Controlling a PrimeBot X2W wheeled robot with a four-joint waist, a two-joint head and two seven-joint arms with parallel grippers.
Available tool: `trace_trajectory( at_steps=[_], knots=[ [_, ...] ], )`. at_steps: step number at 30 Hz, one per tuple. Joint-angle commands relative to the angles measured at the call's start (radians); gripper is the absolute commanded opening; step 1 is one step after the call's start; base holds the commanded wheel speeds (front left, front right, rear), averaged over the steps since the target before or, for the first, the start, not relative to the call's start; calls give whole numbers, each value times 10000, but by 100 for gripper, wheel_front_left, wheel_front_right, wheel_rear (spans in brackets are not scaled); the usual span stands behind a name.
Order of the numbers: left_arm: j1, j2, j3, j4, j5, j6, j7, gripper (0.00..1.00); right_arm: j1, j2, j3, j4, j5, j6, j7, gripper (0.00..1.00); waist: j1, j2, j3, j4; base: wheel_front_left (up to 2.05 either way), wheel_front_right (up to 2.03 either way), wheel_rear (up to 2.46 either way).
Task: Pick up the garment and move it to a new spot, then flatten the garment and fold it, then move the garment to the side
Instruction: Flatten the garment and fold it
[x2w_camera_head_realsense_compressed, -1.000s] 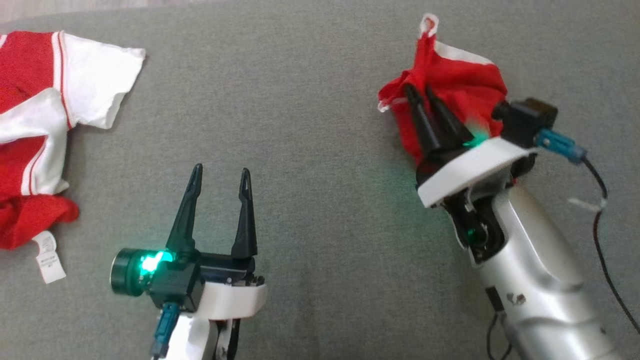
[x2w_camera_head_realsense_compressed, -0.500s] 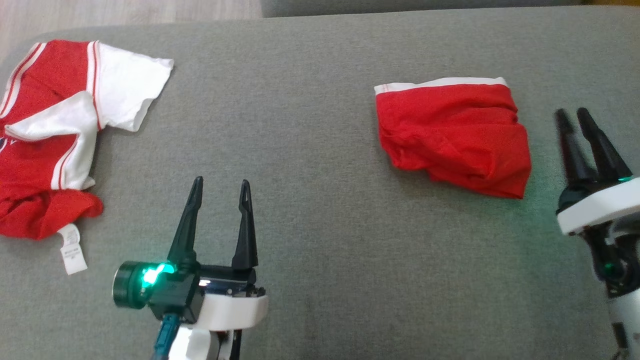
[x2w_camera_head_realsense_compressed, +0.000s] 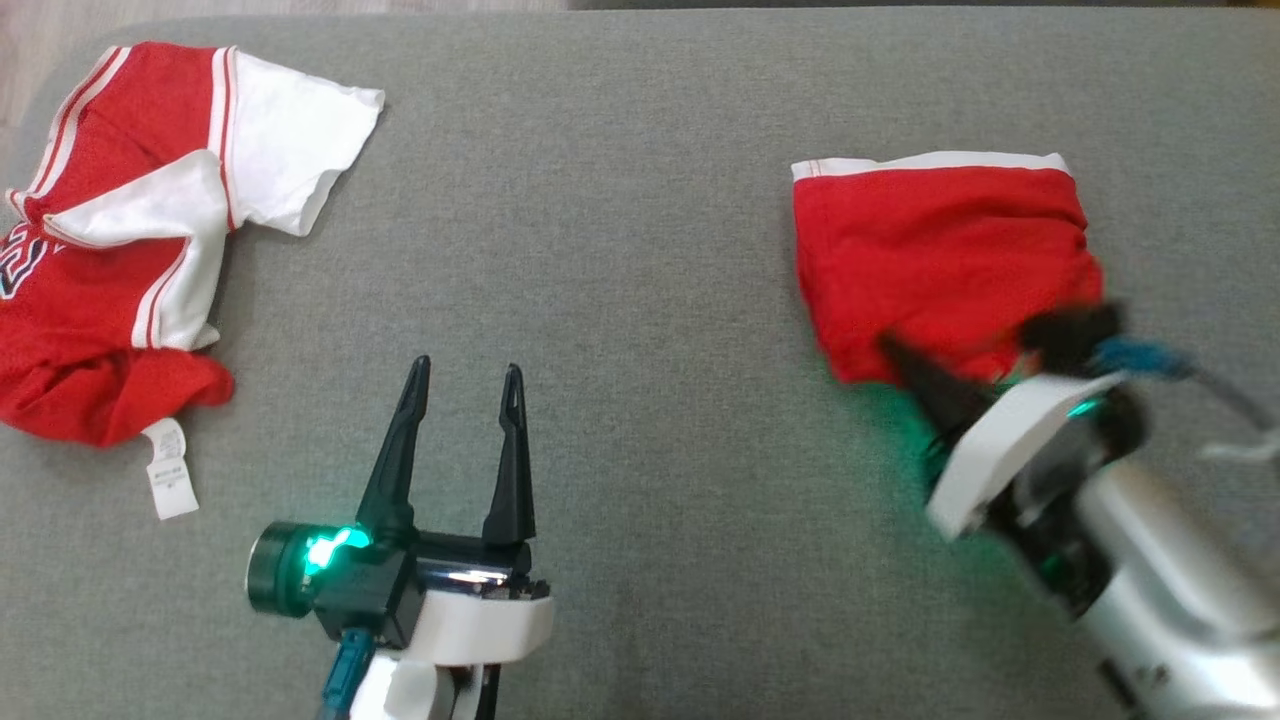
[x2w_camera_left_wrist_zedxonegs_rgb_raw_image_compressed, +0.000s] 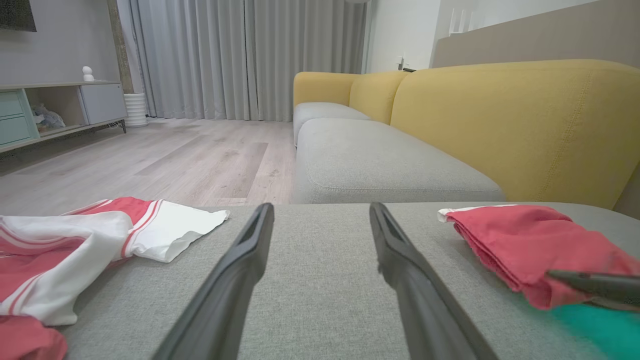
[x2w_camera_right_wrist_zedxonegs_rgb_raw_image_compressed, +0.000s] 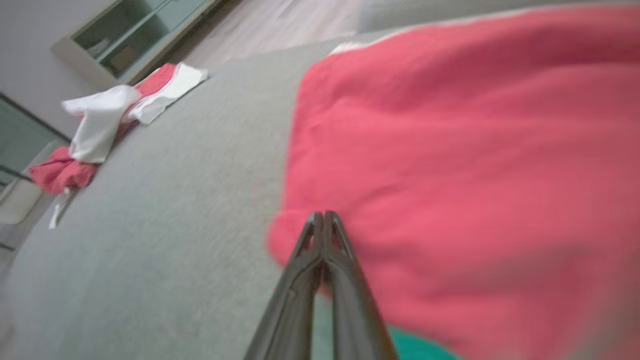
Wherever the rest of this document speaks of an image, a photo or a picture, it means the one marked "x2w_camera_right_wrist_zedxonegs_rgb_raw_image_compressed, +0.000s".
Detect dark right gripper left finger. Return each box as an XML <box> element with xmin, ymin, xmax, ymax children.
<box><xmin>243</xmin><ymin>211</ymin><xmax>325</xmax><ymax>360</ymax></box>

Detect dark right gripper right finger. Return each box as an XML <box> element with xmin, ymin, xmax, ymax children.
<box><xmin>323</xmin><ymin>210</ymin><xmax>400</xmax><ymax>360</ymax></box>

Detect pale green glass cabinet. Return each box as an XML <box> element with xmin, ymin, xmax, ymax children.
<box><xmin>50</xmin><ymin>0</ymin><xmax>223</xmax><ymax>92</ymax></box>

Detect white stacked items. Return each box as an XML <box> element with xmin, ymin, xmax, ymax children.
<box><xmin>87</xmin><ymin>37</ymin><xmax>114</xmax><ymax>59</ymax></box>

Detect red shorts white trim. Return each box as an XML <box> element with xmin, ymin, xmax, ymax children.
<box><xmin>266</xmin><ymin>4</ymin><xmax>640</xmax><ymax>360</ymax></box>

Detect medium grey sofa seat cushion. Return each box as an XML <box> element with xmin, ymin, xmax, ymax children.
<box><xmin>359</xmin><ymin>0</ymin><xmax>591</xmax><ymax>32</ymax></box>

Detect red basketball jersey white lining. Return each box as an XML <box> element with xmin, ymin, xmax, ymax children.
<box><xmin>27</xmin><ymin>61</ymin><xmax>210</xmax><ymax>231</ymax></box>

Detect large grey sofa seat cushion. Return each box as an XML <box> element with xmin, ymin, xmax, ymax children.
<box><xmin>0</xmin><ymin>27</ymin><xmax>462</xmax><ymax>360</ymax></box>

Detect brown box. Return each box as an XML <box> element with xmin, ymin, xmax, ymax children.
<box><xmin>107</xmin><ymin>46</ymin><xmax>139</xmax><ymax>74</ymax></box>

